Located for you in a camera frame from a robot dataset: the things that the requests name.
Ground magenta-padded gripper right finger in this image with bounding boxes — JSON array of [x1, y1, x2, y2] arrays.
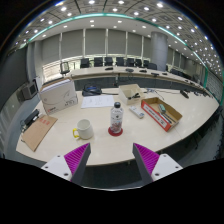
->
[[132, 142, 184, 185]]

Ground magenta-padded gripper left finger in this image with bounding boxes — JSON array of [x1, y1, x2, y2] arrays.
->
[[40, 142, 92, 185]]

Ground flat round red coaster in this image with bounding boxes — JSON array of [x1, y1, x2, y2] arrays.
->
[[107, 126, 124, 137]]

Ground brown paper envelope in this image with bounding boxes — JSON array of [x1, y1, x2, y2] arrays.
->
[[21, 114, 59, 153]]

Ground flat open red-sided cardboard box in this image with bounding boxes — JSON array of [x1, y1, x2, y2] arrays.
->
[[140, 96, 184, 133]]

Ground white remote control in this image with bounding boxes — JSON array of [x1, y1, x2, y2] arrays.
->
[[128, 105, 146, 120]]

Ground clear plastic drink bottle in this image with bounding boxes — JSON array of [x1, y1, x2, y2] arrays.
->
[[109, 101, 125, 135]]

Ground green tool in box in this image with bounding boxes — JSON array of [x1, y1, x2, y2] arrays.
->
[[157, 103, 167, 115]]

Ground white paper sheets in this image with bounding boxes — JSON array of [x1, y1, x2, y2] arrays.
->
[[80, 94, 115, 110]]

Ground large white cardboard box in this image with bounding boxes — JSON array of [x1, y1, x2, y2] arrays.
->
[[39, 78, 79, 115]]

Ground small open cardboard box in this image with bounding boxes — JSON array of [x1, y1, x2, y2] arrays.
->
[[118, 83, 146, 106]]

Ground black bag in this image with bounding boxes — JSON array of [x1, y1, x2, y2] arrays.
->
[[81, 83, 103, 98]]

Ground old grey monitor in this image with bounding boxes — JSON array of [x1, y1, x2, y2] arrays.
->
[[16, 79, 40, 102]]

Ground group of black office chairs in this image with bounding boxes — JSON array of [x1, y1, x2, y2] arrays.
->
[[59, 56, 158, 75]]

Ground group of ceiling lights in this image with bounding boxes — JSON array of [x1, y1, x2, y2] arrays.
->
[[13, 0, 223, 73]]

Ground white mug with yellow handle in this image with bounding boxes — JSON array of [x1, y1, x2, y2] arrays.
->
[[72, 118, 95, 141]]

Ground black device with cable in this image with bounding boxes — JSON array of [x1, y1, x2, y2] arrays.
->
[[20, 108, 41, 132]]

